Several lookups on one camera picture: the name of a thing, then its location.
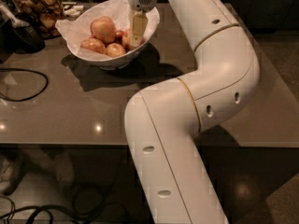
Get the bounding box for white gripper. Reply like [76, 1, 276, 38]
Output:
[127, 0, 157, 48]

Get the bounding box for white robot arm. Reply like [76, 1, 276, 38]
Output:
[124, 0, 260, 224]

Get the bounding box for small red back apple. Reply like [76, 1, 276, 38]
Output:
[115, 30, 124, 43]

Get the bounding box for large top apple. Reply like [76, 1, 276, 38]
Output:
[90, 16, 116, 44]

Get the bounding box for front middle apple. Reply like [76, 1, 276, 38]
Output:
[106, 43, 126, 58]

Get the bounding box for white ceramic bowl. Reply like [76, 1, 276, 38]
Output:
[66, 0, 161, 71]

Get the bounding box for front left apple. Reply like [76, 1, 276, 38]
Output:
[80, 37, 106, 54]

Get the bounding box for white items behind bowl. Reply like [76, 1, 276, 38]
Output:
[64, 5, 84, 17]

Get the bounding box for white tissue paper liner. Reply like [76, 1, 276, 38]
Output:
[55, 0, 160, 62]

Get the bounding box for glass jar of chips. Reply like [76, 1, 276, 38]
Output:
[12, 0, 65, 39]

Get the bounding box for black round appliance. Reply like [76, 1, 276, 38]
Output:
[13, 25, 45, 53]

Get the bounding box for black cable on table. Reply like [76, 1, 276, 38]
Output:
[0, 67, 50, 103]

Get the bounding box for black cables on floor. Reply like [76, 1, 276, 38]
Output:
[0, 194, 125, 224]

